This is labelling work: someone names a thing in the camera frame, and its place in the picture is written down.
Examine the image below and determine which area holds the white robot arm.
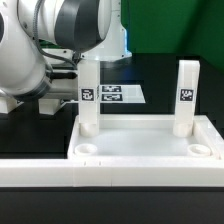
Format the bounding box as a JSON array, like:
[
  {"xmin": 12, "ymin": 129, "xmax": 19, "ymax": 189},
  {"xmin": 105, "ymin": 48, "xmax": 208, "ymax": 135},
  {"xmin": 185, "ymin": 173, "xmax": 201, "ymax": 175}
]
[{"xmin": 0, "ymin": 0, "xmax": 131, "ymax": 101}]

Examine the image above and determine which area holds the fiducial marker sheet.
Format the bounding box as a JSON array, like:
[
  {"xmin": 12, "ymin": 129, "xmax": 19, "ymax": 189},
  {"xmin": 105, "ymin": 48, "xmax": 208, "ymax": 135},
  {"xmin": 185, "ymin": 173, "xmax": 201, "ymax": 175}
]
[{"xmin": 69, "ymin": 84, "xmax": 146, "ymax": 104}]

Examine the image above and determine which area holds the white desk top tray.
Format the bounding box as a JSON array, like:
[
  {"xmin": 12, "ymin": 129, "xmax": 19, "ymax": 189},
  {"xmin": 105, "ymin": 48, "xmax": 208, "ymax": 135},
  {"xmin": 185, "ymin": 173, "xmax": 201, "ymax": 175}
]
[{"xmin": 67, "ymin": 114, "xmax": 224, "ymax": 159}]

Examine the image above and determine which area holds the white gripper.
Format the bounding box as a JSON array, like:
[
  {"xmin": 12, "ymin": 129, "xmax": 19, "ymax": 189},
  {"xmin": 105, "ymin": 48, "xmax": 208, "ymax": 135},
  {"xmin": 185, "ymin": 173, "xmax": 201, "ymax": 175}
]
[{"xmin": 44, "ymin": 81, "xmax": 78, "ymax": 100}]

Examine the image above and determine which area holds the white L-shaped fence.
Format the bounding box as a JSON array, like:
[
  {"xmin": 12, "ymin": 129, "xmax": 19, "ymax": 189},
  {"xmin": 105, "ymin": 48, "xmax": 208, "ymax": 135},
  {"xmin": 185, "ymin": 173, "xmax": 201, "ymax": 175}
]
[{"xmin": 0, "ymin": 136, "xmax": 224, "ymax": 187}]

